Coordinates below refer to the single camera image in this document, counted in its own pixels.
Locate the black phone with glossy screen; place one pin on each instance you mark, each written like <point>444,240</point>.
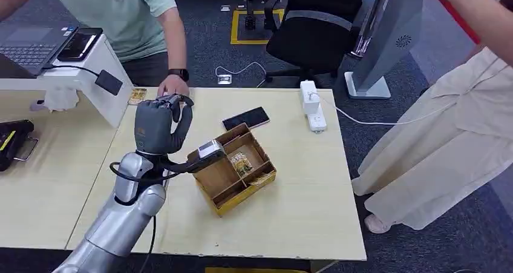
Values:
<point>79,43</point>

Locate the dark power adapter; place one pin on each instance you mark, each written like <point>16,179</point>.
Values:
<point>109,82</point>

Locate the person's left hand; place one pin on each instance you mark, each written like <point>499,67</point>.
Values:
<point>173,84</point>

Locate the grey standing panel white base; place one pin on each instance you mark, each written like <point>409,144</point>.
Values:
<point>384,42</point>

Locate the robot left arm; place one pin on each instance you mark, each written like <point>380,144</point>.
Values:
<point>120,219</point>

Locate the black wristwatch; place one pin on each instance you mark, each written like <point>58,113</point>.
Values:
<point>179,73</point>

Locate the black tool case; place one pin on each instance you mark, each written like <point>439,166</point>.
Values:
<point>12,143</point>

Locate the white power strip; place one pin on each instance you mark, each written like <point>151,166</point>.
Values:
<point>316,123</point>

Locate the black office chair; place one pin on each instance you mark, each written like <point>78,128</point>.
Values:
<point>312,34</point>

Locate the person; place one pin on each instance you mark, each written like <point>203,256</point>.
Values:
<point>441,143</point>
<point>120,18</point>

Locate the silver floor socket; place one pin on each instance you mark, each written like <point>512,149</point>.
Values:
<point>224,79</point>

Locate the white charger plug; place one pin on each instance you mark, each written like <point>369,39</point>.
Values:
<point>311,102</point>

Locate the white cloth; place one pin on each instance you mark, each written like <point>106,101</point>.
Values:
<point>60,98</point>

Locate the wooden card box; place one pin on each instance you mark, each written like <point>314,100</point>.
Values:
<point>224,183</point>

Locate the grey laptop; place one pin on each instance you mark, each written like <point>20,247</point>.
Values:
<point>28,48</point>

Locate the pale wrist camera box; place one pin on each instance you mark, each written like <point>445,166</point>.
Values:
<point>210,149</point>

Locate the black floor stand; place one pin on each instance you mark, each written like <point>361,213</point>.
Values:
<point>250,6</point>

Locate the printed card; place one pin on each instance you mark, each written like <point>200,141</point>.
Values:
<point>241,163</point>

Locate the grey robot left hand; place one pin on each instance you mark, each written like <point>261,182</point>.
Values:
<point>154,126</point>

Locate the black phone with pink edge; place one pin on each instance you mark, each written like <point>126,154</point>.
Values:
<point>246,118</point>

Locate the cards in box slot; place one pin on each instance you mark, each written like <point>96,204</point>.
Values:
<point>260,179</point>

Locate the white desk riser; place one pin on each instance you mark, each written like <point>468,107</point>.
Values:
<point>100,82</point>

